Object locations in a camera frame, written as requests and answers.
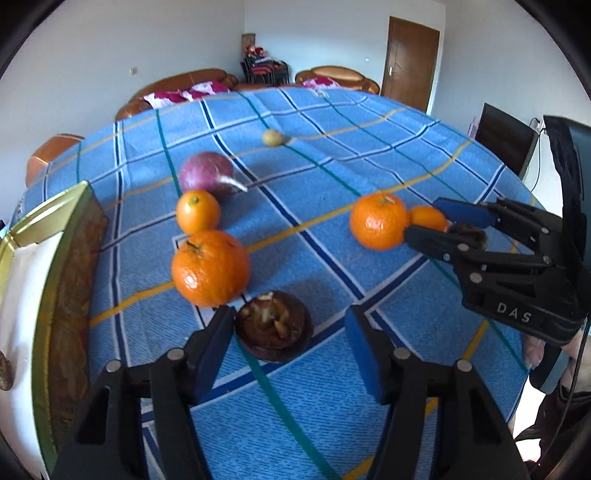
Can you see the person's dark clothing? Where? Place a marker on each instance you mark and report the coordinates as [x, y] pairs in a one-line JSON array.
[[558, 424]]

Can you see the person's right hand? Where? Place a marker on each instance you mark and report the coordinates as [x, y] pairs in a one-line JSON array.
[[531, 353]]

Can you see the large orange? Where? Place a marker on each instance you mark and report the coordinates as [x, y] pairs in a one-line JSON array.
[[210, 270]]

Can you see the long brown leather sofa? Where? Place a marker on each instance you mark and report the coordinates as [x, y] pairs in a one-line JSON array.
[[184, 81]]

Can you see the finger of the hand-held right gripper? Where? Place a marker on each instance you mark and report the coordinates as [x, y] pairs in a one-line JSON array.
[[466, 211], [434, 242]]

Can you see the purple onion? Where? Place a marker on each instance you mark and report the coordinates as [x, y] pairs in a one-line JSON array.
[[205, 173]]

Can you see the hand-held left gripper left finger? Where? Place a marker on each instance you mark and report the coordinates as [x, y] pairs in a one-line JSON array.
[[217, 355]]

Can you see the brown leather armchair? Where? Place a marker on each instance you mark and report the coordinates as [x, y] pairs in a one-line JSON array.
[[341, 74], [48, 154]]

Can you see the brown wooden door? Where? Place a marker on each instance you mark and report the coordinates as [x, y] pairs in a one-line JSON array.
[[411, 64]]

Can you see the floral red white pillow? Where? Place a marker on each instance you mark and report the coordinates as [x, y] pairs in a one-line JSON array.
[[207, 87], [164, 98], [321, 83]]

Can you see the blue plaid tablecloth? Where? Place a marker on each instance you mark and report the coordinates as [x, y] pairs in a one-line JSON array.
[[323, 184]]

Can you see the medium orange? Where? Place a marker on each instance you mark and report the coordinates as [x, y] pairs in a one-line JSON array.
[[376, 221]]

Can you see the stacked black chairs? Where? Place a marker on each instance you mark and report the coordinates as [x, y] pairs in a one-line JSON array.
[[263, 69]]

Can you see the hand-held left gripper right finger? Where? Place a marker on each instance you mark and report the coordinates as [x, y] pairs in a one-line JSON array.
[[364, 350]]

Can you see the brown side table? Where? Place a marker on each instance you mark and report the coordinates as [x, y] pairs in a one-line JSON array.
[[256, 86]]

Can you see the small yellow-green fruit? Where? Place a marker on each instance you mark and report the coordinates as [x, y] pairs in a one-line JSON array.
[[272, 138]]

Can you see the black flat screen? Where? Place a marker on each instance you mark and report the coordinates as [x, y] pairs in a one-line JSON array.
[[503, 136]]

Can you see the small orange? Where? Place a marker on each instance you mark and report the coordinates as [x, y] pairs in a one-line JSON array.
[[429, 218], [198, 212]]

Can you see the gold tin box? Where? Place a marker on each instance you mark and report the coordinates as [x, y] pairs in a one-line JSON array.
[[69, 300]]

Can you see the dark brown mangosteen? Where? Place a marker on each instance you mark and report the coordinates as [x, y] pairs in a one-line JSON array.
[[471, 235], [272, 332]]

